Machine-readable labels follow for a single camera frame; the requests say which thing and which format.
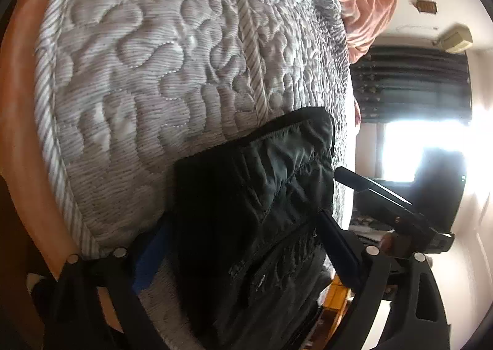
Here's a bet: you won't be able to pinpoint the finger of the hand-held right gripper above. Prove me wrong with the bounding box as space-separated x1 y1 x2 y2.
334 166 414 217

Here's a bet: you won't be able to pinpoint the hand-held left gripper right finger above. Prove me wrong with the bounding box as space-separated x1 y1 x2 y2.
316 211 453 350

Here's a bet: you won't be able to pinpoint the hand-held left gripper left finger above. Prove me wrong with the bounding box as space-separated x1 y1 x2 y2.
42 216 173 350

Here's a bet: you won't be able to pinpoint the black quilted pants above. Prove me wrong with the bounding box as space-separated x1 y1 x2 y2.
173 107 336 350

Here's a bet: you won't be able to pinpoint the person's right hand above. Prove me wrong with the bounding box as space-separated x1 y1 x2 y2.
379 232 396 255

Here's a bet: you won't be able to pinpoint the yellow wooden dresser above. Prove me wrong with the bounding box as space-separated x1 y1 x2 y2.
323 275 356 332

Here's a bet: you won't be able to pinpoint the bright window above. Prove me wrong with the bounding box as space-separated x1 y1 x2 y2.
379 119 476 183

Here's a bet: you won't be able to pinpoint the beige air conditioner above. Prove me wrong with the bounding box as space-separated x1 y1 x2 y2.
439 27 474 54

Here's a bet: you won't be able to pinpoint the grey quilted blanket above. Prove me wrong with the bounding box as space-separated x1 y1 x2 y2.
34 0 357 299

